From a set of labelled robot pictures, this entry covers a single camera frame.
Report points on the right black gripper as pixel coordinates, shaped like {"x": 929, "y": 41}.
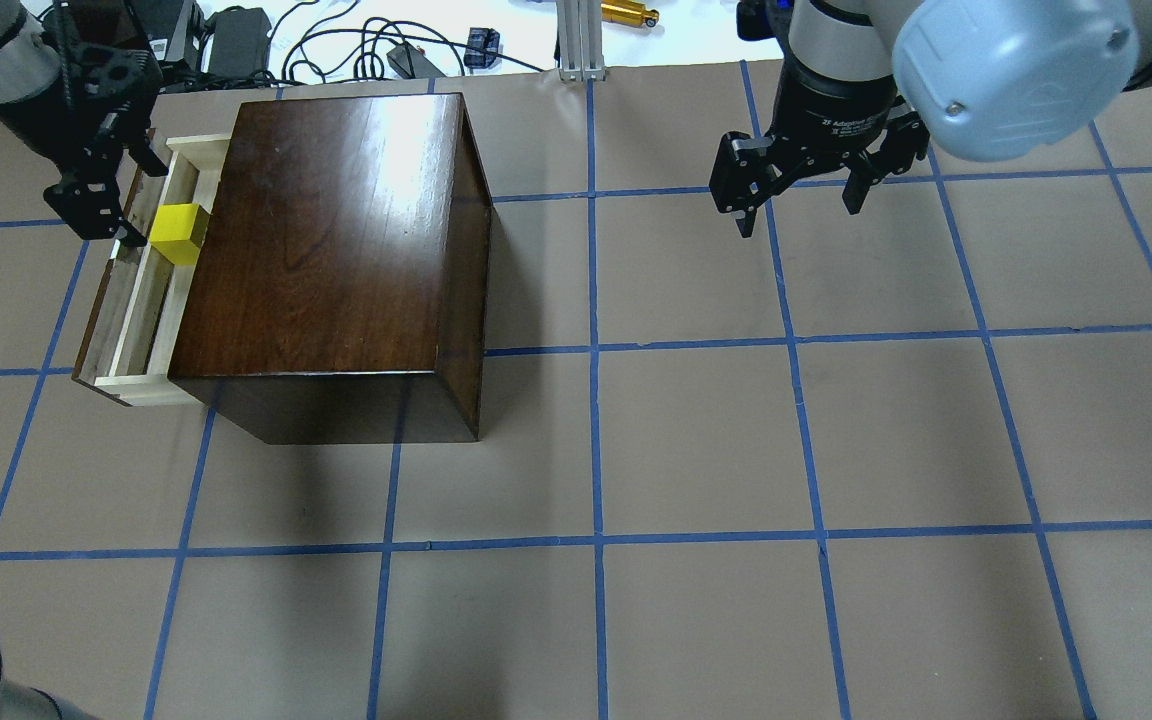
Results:
{"x": 833, "y": 112}

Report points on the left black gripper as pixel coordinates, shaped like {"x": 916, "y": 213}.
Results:
{"x": 39, "y": 115}

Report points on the yellow block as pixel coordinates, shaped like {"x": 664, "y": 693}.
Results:
{"x": 178, "y": 232}

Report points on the light wooden drawer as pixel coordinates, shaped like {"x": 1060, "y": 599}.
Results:
{"x": 134, "y": 322}

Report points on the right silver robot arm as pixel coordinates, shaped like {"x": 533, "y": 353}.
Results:
{"x": 992, "y": 80}

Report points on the dark wooden drawer cabinet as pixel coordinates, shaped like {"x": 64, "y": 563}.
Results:
{"x": 340, "y": 295}

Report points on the black power brick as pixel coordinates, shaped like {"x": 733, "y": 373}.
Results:
{"x": 239, "y": 42}

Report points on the gold cylindrical tool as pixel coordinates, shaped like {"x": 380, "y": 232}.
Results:
{"x": 628, "y": 13}

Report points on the aluminium frame post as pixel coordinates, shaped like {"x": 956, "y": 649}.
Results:
{"x": 579, "y": 33}

